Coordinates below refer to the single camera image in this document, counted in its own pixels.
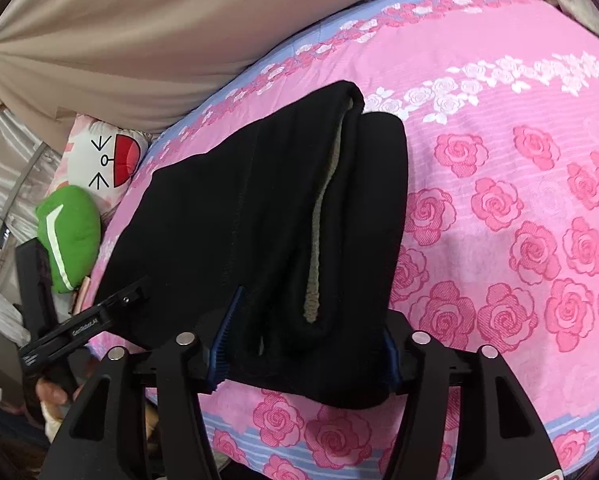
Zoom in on black pants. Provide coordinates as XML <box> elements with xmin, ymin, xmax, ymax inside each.
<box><xmin>96</xmin><ymin>81</ymin><xmax>408</xmax><ymax>410</ymax></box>

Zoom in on person's left hand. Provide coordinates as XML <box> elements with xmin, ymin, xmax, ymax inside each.
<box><xmin>36</xmin><ymin>378</ymin><xmax>70</xmax><ymax>440</ymax></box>

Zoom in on green plush toy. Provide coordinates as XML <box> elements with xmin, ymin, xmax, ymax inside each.
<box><xmin>36</xmin><ymin>185</ymin><xmax>102</xmax><ymax>294</ymax></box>

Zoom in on white cartoon face pillow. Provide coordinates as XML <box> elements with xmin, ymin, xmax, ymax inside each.
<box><xmin>46</xmin><ymin>114</ymin><xmax>150</xmax><ymax>217</ymax></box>

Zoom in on beige curtain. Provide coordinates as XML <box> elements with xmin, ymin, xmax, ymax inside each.
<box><xmin>0</xmin><ymin>0</ymin><xmax>360</xmax><ymax>150</ymax></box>

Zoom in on pink rose bed sheet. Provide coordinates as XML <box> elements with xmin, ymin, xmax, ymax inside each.
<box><xmin>92</xmin><ymin>0</ymin><xmax>599</xmax><ymax>473</ymax></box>

